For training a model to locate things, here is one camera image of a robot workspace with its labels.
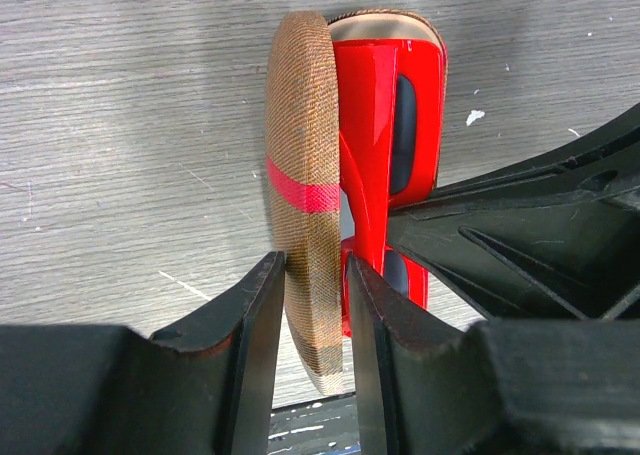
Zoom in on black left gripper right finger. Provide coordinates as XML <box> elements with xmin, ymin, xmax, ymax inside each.
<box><xmin>347</xmin><ymin>256</ymin><xmax>639</xmax><ymax>454</ymax></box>

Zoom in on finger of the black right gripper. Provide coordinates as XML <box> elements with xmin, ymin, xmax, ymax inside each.
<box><xmin>391</xmin><ymin>105</ymin><xmax>639</xmax><ymax>215</ymax></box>
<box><xmin>388</xmin><ymin>189</ymin><xmax>639</xmax><ymax>320</ymax></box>

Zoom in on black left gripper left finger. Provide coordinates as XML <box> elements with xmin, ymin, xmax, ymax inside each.
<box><xmin>1</xmin><ymin>252</ymin><xmax>285</xmax><ymax>454</ymax></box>

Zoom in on red sunglasses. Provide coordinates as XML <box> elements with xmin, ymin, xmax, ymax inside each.
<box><xmin>333</xmin><ymin>39</ymin><xmax>447</xmax><ymax>308</ymax></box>

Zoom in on brown striped glasses case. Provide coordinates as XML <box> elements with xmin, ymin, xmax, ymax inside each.
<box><xmin>265</xmin><ymin>9</ymin><xmax>447</xmax><ymax>396</ymax></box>

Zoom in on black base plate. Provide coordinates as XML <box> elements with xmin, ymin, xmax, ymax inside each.
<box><xmin>267</xmin><ymin>392</ymin><xmax>361</xmax><ymax>455</ymax></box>

